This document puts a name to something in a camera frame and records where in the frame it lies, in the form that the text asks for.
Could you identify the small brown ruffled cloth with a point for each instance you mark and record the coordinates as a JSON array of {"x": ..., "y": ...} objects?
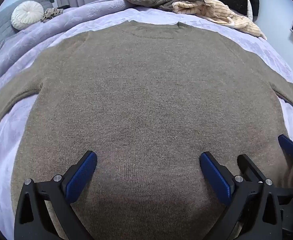
[{"x": 52, "y": 13}]

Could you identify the cream striped garment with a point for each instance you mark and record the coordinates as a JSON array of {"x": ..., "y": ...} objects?
[{"x": 211, "y": 11}]

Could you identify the brown fleece garment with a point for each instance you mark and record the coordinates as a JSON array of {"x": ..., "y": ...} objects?
[{"x": 146, "y": 1}]

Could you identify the lavender plush blanket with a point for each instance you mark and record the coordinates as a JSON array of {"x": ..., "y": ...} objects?
[{"x": 11, "y": 140}]

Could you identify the olive knit sweater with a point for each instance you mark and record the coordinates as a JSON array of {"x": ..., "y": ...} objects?
[{"x": 146, "y": 105}]

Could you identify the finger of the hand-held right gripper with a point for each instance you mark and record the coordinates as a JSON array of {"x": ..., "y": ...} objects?
[
  {"x": 249, "y": 167},
  {"x": 289, "y": 146}
]

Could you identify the black hanging clothes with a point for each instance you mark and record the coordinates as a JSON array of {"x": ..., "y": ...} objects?
[{"x": 234, "y": 1}]

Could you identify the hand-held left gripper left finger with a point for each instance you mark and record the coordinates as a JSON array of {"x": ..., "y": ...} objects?
[{"x": 82, "y": 175}]

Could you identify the round cream pleated pillow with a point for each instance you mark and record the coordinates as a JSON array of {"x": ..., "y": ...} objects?
[{"x": 27, "y": 15}]

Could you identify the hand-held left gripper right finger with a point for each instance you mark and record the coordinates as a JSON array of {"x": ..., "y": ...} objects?
[{"x": 216, "y": 177}]

